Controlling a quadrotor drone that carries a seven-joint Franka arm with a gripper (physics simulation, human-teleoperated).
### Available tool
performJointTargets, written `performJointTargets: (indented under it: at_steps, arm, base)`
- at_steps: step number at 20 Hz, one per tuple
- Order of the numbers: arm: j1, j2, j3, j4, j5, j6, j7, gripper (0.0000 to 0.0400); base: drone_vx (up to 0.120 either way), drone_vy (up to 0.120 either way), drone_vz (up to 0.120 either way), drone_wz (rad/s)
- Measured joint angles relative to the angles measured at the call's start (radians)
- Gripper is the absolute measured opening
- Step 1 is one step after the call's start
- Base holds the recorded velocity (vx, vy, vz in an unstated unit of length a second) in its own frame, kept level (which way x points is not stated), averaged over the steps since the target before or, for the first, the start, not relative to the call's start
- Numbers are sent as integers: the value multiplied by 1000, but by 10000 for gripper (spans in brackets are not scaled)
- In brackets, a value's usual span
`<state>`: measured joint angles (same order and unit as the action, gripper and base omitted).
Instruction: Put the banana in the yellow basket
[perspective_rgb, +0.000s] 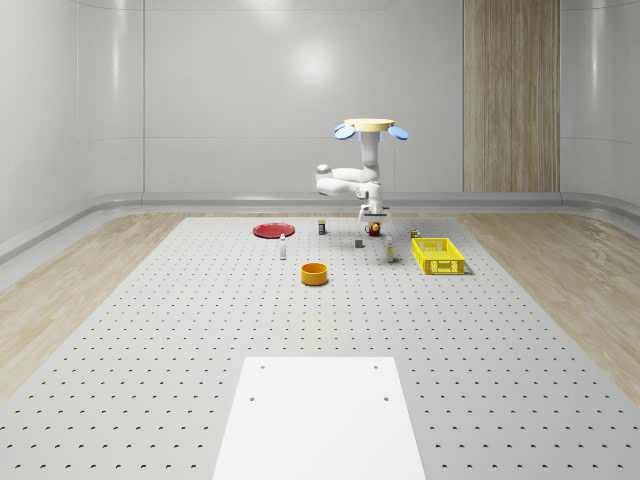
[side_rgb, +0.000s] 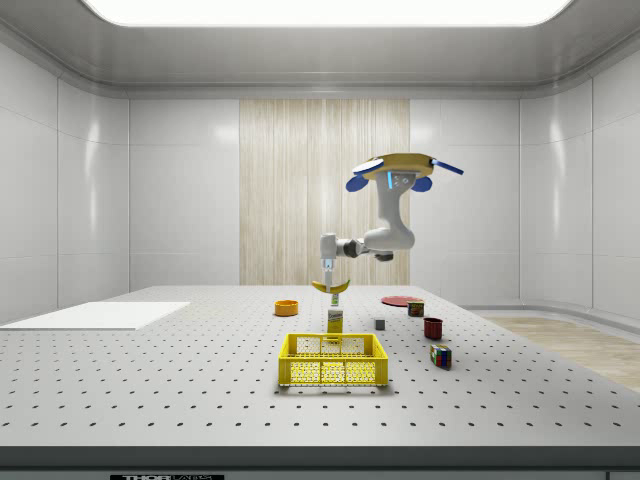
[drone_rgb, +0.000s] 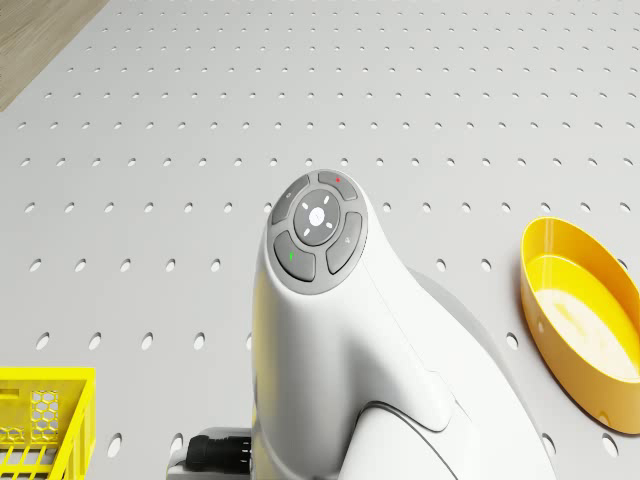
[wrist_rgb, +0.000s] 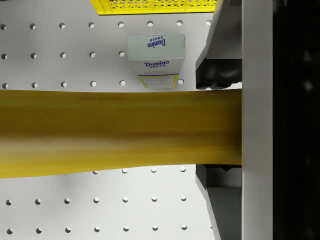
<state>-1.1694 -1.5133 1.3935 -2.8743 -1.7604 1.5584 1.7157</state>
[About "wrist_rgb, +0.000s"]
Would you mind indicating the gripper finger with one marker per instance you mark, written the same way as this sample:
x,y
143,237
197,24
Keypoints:
x,y
222,200
220,72

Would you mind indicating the banana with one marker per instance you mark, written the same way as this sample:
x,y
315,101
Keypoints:
x,y
120,132

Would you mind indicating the white and yellow box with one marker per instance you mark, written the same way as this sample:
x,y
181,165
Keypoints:
x,y
156,57

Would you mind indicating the yellow basket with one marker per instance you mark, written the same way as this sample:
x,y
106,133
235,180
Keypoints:
x,y
155,7

